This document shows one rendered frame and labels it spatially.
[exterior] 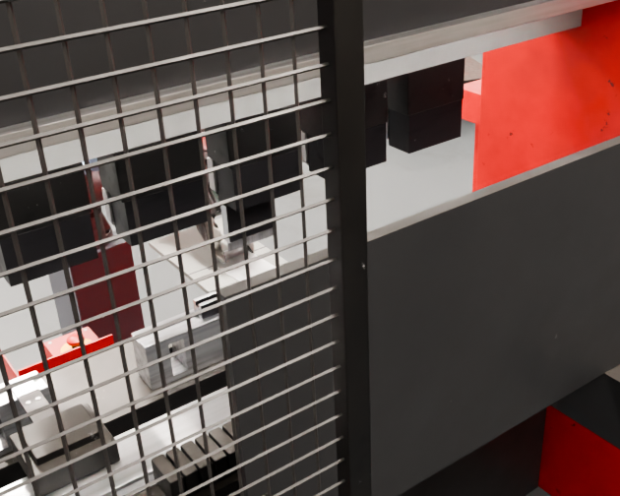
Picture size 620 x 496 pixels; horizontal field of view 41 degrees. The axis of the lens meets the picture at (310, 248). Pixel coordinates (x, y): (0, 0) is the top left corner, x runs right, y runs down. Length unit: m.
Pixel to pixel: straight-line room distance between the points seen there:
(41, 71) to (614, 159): 0.81
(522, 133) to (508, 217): 1.00
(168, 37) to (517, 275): 0.58
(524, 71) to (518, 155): 0.21
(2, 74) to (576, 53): 1.32
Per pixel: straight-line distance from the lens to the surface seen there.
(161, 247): 1.76
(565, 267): 1.32
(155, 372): 1.55
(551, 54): 2.05
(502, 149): 2.21
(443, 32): 1.38
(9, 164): 1.28
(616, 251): 1.42
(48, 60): 1.07
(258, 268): 1.64
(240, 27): 1.17
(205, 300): 1.57
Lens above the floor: 1.81
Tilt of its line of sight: 28 degrees down
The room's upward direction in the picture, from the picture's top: 3 degrees counter-clockwise
